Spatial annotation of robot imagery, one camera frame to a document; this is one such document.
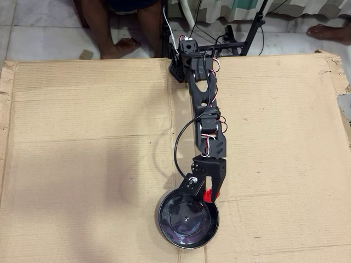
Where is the red lego block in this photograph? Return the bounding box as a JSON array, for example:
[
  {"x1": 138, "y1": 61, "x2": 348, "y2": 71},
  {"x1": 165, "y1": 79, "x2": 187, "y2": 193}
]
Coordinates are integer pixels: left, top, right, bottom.
[{"x1": 203, "y1": 188, "x2": 221, "y2": 203}]

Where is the bare lower leg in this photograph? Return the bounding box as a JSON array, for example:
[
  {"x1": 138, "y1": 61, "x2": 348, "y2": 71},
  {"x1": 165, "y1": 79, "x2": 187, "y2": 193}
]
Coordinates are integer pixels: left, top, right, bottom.
[{"x1": 137, "y1": 2, "x2": 165, "y2": 59}]

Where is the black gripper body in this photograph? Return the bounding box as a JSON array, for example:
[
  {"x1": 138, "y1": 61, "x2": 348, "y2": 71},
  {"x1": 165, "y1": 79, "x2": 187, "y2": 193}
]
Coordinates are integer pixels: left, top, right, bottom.
[{"x1": 191, "y1": 155, "x2": 228, "y2": 178}]

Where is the white pole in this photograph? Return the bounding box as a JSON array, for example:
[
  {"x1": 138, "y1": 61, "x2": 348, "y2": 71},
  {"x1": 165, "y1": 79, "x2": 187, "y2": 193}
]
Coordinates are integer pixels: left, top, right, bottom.
[{"x1": 179, "y1": 0, "x2": 198, "y2": 28}]

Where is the black round plastic bowl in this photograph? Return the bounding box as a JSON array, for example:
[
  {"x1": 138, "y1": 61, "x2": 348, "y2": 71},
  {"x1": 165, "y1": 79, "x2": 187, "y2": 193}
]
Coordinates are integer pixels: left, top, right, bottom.
[{"x1": 157, "y1": 187, "x2": 220, "y2": 249}]

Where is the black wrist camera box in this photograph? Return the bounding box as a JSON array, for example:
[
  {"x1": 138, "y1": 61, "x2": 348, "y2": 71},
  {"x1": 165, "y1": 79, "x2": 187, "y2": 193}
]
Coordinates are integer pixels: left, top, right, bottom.
[{"x1": 179, "y1": 173, "x2": 206, "y2": 198}]

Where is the black camera cable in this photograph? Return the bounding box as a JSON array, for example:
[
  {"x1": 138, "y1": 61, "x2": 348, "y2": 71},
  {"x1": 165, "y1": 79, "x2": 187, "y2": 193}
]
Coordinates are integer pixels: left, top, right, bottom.
[{"x1": 174, "y1": 113, "x2": 206, "y2": 179}]

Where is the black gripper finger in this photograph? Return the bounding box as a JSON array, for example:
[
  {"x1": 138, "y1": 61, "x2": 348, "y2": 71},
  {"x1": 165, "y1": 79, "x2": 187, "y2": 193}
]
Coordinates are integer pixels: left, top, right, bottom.
[
  {"x1": 210, "y1": 169, "x2": 228, "y2": 203},
  {"x1": 197, "y1": 176, "x2": 208, "y2": 198}
]

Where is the black metal stand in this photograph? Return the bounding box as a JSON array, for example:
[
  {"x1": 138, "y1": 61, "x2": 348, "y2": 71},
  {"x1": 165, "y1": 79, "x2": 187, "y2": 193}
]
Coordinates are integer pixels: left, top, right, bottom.
[{"x1": 197, "y1": 0, "x2": 269, "y2": 58}]

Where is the black perforated base bracket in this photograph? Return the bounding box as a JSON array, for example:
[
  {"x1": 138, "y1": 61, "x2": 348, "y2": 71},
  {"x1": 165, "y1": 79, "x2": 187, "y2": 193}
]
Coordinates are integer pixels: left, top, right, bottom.
[{"x1": 168, "y1": 45, "x2": 185, "y2": 84}]

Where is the white power cable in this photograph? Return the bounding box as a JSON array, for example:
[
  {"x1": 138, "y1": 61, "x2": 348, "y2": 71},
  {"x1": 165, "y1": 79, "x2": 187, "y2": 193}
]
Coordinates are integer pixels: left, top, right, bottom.
[{"x1": 163, "y1": 4, "x2": 179, "y2": 47}]

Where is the brown cardboard sheet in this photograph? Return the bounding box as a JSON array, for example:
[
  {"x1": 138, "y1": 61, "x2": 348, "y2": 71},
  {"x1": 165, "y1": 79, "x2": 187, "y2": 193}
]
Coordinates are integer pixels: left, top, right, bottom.
[{"x1": 0, "y1": 50, "x2": 351, "y2": 263}]

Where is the thin black floor cable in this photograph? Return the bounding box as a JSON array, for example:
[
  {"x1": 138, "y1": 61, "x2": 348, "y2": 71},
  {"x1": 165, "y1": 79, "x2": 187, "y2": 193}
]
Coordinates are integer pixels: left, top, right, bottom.
[{"x1": 257, "y1": 24, "x2": 265, "y2": 57}]

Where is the bare foot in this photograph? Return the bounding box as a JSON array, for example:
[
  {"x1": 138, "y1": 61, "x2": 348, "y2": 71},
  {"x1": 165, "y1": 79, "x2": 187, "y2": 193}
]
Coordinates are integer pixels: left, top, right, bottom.
[{"x1": 306, "y1": 24, "x2": 351, "y2": 46}]

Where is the checked green bedsheet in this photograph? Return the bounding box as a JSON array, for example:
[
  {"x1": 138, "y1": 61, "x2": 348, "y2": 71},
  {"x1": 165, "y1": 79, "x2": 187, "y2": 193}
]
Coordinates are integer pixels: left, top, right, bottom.
[{"x1": 167, "y1": 0, "x2": 351, "y2": 28}]

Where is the bare leg with foot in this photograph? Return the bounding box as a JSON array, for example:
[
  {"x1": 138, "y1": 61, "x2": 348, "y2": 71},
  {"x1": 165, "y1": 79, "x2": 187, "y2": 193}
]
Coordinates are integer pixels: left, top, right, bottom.
[{"x1": 73, "y1": 0, "x2": 142, "y2": 60}]

